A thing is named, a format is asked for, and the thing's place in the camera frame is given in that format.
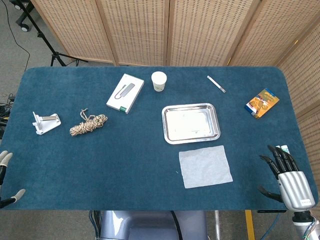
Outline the grey blue robot torso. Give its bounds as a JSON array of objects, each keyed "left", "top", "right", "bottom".
[{"left": 99, "top": 210, "right": 208, "bottom": 240}]

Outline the tangle of cables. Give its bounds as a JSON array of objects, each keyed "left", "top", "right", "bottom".
[{"left": 0, "top": 93, "right": 16, "bottom": 141}]

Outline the white cloth sheet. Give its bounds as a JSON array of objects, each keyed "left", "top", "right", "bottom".
[{"left": 178, "top": 145, "right": 234, "bottom": 190}]

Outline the black wheeled base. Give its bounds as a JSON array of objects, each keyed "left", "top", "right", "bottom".
[{"left": 9, "top": 0, "right": 33, "bottom": 33}]

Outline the black floor cable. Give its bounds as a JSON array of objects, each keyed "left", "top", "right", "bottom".
[{"left": 4, "top": 0, "right": 31, "bottom": 73}]

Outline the stainless steel tray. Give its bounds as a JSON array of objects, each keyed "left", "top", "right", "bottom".
[{"left": 161, "top": 102, "right": 221, "bottom": 145}]

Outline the thin white stick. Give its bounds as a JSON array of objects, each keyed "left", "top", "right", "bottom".
[{"left": 206, "top": 75, "right": 227, "bottom": 94}]

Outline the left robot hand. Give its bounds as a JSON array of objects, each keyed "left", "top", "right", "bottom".
[{"left": 0, "top": 149, "right": 26, "bottom": 210}]

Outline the black tripod stand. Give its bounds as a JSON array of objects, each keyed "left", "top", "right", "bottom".
[{"left": 16, "top": 0, "right": 88, "bottom": 67}]

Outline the silver table leg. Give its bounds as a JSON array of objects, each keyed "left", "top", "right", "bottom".
[{"left": 214, "top": 210, "right": 222, "bottom": 240}]

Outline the blue felt table cover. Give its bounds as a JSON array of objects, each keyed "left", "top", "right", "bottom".
[{"left": 0, "top": 65, "right": 320, "bottom": 211}]

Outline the wooden rattan folding screen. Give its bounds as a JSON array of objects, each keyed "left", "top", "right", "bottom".
[{"left": 29, "top": 0, "right": 320, "bottom": 186}]

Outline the blue cable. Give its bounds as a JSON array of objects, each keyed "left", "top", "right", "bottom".
[{"left": 259, "top": 212, "right": 281, "bottom": 240}]

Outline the white paper cup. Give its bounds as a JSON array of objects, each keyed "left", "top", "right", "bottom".
[{"left": 150, "top": 71, "right": 168, "bottom": 92}]

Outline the cable bundle beside torso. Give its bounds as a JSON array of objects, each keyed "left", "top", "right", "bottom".
[{"left": 88, "top": 210, "right": 103, "bottom": 240}]

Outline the white box with hub print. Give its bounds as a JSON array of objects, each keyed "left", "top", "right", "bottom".
[{"left": 106, "top": 73, "right": 145, "bottom": 115}]

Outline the orange snack packet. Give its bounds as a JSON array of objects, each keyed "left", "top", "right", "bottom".
[{"left": 244, "top": 87, "right": 280, "bottom": 120}]

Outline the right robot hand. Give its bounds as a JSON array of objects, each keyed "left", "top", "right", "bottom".
[{"left": 258, "top": 144, "right": 316, "bottom": 211}]

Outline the beige braided rope bundle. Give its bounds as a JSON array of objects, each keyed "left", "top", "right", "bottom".
[{"left": 69, "top": 108, "right": 109, "bottom": 137}]

